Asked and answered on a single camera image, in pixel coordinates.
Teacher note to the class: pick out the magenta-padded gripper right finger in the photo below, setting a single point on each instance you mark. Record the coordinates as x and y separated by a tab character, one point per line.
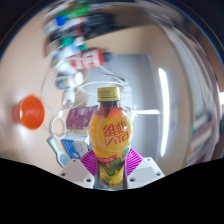
135	160

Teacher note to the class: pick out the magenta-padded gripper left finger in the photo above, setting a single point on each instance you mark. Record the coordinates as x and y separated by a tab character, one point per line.
89	163

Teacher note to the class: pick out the orange plastic cup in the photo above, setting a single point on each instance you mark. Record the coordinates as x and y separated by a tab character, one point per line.
30	112

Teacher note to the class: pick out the red and white can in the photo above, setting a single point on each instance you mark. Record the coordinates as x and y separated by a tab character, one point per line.
86	60

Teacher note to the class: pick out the white light bar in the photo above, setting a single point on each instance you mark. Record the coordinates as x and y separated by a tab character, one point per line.
163	110

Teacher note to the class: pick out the yellow drink bottle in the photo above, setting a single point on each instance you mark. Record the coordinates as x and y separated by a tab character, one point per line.
111	133

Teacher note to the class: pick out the magenta pouch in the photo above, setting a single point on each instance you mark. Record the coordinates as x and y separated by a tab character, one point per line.
80	117

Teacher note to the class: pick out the white brush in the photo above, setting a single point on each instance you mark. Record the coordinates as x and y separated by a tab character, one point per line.
60	156

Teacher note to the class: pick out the blue and white box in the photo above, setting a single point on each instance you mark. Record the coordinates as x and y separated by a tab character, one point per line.
75	146

